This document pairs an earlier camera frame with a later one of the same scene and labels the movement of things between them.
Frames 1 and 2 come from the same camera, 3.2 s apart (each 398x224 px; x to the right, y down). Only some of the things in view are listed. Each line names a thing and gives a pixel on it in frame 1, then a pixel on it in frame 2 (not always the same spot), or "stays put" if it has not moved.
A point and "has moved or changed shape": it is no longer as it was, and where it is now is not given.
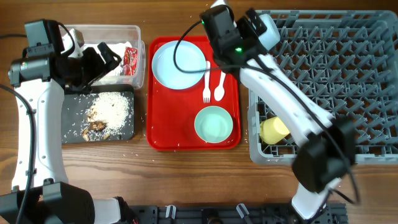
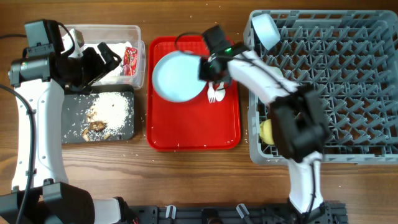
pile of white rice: x=112 y=108 stays put
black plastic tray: x=105 y=114 stays put
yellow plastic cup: x=273 y=130 stays put
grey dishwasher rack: x=346 y=61 stays put
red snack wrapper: x=130 y=60 stays put
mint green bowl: x=213 y=124 has moved or changed shape
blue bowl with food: x=270 y=37 stays put
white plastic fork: x=206 y=93 has moved or changed shape
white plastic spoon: x=219 y=92 stays put
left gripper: x=99 y=66 stays put
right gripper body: x=253 y=33 -> x=206 y=74
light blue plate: x=189 y=56 has moved or changed shape
